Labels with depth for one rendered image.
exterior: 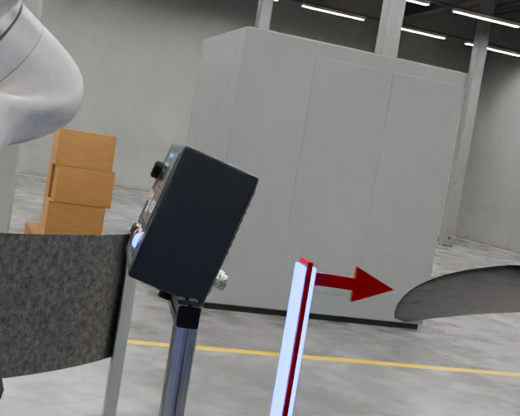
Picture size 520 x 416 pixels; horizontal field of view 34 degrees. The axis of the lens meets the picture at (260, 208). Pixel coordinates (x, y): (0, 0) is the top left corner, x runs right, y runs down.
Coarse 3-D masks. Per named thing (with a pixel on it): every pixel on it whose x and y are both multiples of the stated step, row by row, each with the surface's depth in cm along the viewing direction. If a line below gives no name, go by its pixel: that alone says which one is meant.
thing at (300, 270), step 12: (300, 264) 57; (300, 276) 56; (300, 288) 56; (288, 312) 58; (288, 324) 57; (288, 336) 57; (288, 348) 56; (288, 360) 57; (288, 372) 57; (276, 384) 58; (276, 396) 58; (276, 408) 57
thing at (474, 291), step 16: (464, 272) 55; (480, 272) 53; (496, 272) 52; (512, 272) 51; (416, 288) 61; (432, 288) 60; (448, 288) 60; (464, 288) 59; (480, 288) 58; (496, 288) 57; (512, 288) 56; (400, 304) 66; (416, 304) 66; (432, 304) 66; (448, 304) 66; (464, 304) 65; (480, 304) 65; (496, 304) 64; (512, 304) 64
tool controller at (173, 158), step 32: (192, 160) 112; (160, 192) 115; (192, 192) 113; (224, 192) 113; (160, 224) 112; (192, 224) 113; (224, 224) 114; (128, 256) 123; (160, 256) 113; (192, 256) 113; (224, 256) 114; (160, 288) 113; (192, 288) 114; (224, 288) 118
